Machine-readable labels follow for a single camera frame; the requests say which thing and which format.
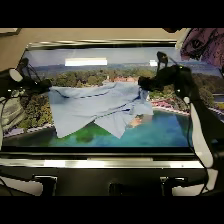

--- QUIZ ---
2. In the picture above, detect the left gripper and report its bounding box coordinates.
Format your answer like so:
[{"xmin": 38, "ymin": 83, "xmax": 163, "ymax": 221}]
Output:
[{"xmin": 30, "ymin": 78, "xmax": 53, "ymax": 97}]

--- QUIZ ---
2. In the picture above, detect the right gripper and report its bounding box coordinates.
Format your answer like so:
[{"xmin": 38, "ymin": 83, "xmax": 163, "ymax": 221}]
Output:
[{"xmin": 137, "ymin": 75, "xmax": 162, "ymax": 93}]

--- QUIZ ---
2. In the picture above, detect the blue shirt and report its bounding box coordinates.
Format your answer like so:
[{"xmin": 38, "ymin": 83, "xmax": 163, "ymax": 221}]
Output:
[{"xmin": 47, "ymin": 81, "xmax": 155, "ymax": 140}]

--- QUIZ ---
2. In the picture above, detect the pink printed garment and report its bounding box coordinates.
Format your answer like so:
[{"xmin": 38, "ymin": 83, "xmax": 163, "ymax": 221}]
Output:
[{"xmin": 179, "ymin": 28, "xmax": 224, "ymax": 69}]

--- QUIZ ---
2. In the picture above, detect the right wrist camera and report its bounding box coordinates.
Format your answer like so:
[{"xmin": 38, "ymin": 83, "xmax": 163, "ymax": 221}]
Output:
[{"xmin": 156, "ymin": 51, "xmax": 170, "ymax": 73}]

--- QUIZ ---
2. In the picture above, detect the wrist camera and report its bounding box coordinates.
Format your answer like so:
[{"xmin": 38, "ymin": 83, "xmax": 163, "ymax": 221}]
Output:
[
  {"xmin": 156, "ymin": 51, "xmax": 170, "ymax": 73},
  {"xmin": 17, "ymin": 57, "xmax": 32, "ymax": 74}
]

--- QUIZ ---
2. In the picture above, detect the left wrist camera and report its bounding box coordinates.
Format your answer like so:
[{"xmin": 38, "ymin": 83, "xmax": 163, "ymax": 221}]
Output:
[{"xmin": 17, "ymin": 57, "xmax": 32, "ymax": 74}]

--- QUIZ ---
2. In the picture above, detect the black cable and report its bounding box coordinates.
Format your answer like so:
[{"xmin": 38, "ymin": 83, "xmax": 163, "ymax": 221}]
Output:
[{"xmin": 185, "ymin": 96, "xmax": 210, "ymax": 196}]

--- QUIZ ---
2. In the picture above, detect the silver frame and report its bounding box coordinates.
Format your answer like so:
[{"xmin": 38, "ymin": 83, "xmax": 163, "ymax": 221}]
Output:
[{"xmin": 0, "ymin": 151, "xmax": 224, "ymax": 197}]

